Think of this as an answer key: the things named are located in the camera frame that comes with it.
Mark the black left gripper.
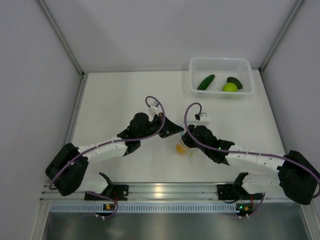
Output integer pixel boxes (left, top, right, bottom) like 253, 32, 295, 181
138, 112, 184, 140

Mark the clear zip bag blue seal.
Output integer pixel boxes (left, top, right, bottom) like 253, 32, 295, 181
176, 123, 198, 159

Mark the orange fake fruit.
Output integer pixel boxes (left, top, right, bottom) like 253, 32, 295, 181
175, 142, 189, 154

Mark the green fake cucumber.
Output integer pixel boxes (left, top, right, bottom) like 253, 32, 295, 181
197, 74, 216, 91

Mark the light green fake lime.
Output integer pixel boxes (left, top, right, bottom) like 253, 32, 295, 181
222, 82, 238, 92

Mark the dark green fake avocado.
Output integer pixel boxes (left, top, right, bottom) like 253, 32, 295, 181
226, 76, 243, 90

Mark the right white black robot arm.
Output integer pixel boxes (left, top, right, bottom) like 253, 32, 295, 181
182, 124, 320, 205

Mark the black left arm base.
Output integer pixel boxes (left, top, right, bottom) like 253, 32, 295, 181
84, 172, 129, 201

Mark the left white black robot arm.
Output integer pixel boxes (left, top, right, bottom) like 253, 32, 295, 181
45, 112, 184, 200

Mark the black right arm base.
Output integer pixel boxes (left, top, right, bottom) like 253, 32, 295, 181
217, 172, 263, 203

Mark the white perforated plastic basket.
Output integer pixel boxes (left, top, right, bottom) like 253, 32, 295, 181
188, 56, 255, 99

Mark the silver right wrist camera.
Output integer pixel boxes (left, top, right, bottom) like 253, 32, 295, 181
195, 112, 211, 127

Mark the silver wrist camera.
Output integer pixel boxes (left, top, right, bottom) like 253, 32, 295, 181
195, 112, 211, 127
148, 101, 162, 118

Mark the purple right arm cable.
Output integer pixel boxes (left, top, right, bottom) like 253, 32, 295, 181
183, 101, 320, 198

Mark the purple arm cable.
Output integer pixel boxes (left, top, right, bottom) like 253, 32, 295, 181
48, 95, 166, 191
183, 101, 320, 198

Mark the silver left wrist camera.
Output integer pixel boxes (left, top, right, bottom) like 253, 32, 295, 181
148, 101, 162, 118

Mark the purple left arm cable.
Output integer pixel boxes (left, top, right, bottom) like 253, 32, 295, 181
48, 95, 166, 191

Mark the aluminium mounting rail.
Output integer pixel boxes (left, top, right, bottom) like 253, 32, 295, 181
40, 182, 293, 203

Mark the white slotted cable duct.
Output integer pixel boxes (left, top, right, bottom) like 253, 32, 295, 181
49, 202, 251, 214

